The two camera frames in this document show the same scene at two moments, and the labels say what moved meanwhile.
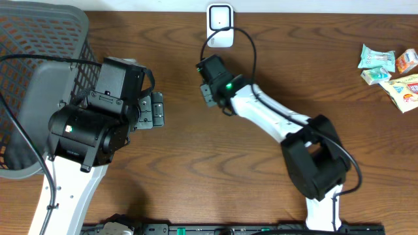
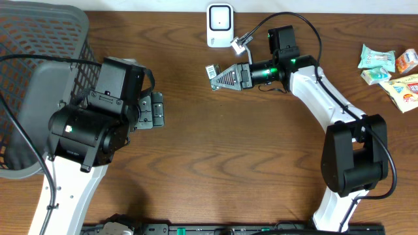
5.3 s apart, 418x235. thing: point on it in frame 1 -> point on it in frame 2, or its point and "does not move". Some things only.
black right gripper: [204, 91] -> [241, 78]
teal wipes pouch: [371, 58] does not move
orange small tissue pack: [407, 61] does not move
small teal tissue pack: [375, 76] does not move
